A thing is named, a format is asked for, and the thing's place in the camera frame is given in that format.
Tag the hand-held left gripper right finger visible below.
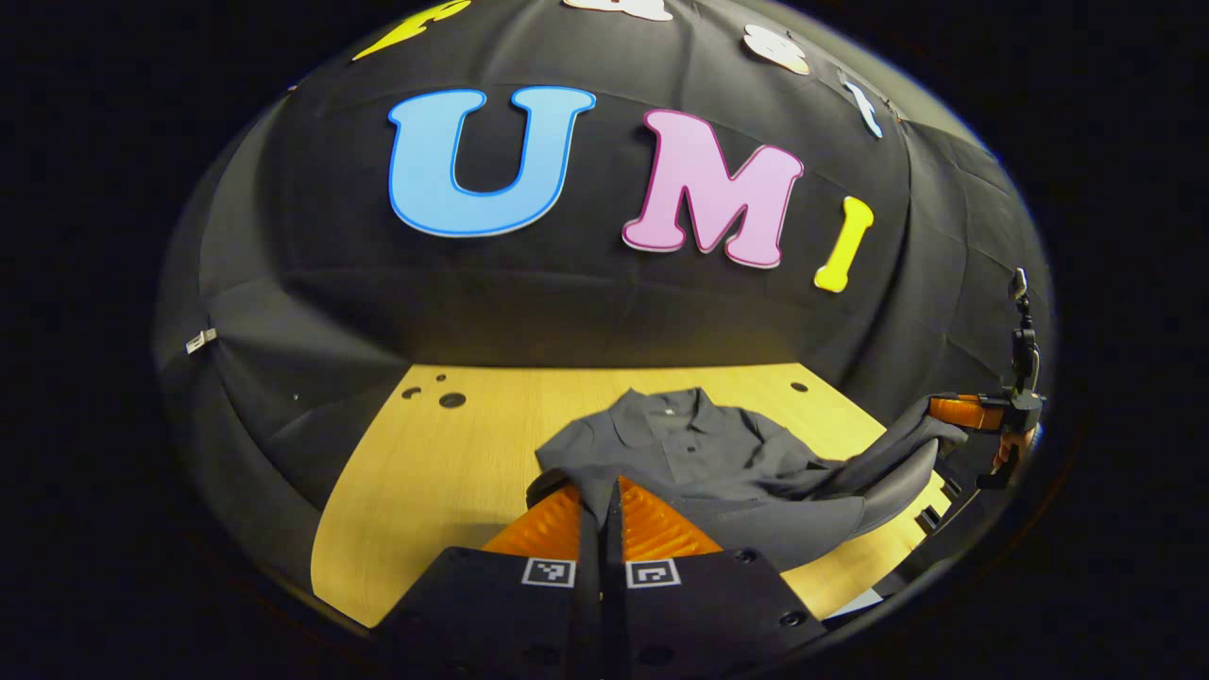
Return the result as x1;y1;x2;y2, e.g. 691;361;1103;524
604;475;827;680

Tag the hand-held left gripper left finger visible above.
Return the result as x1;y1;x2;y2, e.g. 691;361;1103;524
378;484;603;680

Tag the grey collared shirt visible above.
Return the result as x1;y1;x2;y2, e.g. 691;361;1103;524
526;387;969;572

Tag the black backdrop cloth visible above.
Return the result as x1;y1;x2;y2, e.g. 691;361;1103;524
154;0;1054;568

